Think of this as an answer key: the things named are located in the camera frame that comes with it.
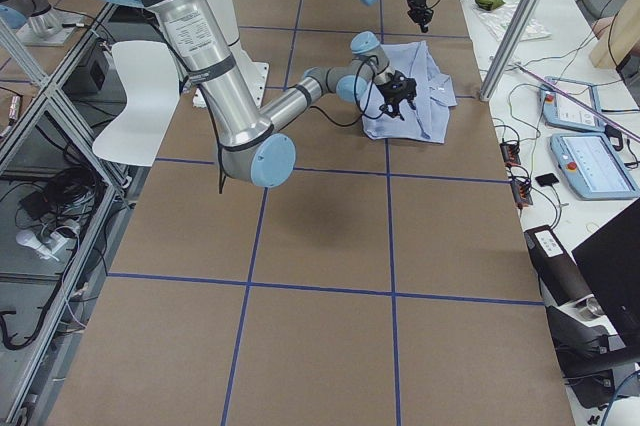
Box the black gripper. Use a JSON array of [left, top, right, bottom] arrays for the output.
[[406, 0, 433, 33], [378, 71, 417, 121]]

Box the light blue striped shirt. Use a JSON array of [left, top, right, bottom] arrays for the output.
[[362, 41, 457, 144]]

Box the green cloth pouch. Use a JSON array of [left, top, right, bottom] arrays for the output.
[[474, 0, 505, 11]]

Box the clear plastic bag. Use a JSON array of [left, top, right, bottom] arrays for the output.
[[474, 1, 553, 41]]

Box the orange electronics board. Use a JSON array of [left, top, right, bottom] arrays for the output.
[[500, 141, 521, 167]]

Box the reacher grabber stick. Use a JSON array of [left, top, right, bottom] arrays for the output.
[[513, 62, 640, 143]]

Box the far blue teach pendant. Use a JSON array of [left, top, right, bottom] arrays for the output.
[[540, 76, 605, 132]]

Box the blue teach pendant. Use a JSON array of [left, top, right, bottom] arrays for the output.
[[549, 132, 639, 200], [540, 76, 605, 132]]

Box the near blue teach pendant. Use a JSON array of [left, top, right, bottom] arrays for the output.
[[549, 132, 639, 200]]

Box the black box with label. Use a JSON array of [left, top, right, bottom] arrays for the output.
[[524, 225, 593, 305]]

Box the black computer monitor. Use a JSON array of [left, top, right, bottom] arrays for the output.
[[573, 201, 639, 345]]

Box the white chair seat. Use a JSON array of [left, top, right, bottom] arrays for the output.
[[92, 40, 180, 167]]

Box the aluminium frame post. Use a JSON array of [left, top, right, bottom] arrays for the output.
[[479, 0, 540, 102]]

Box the white central pedestal column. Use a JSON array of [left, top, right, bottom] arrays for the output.
[[207, 0, 269, 108]]

